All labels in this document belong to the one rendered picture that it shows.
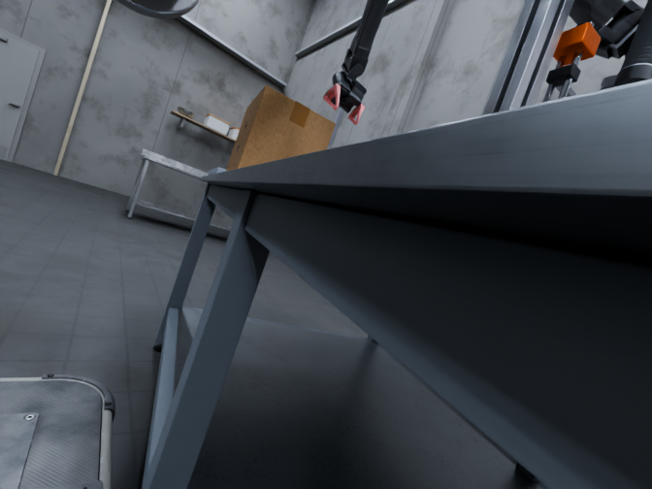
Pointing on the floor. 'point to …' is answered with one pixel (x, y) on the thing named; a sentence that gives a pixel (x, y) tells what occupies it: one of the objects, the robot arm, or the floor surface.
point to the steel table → (170, 168)
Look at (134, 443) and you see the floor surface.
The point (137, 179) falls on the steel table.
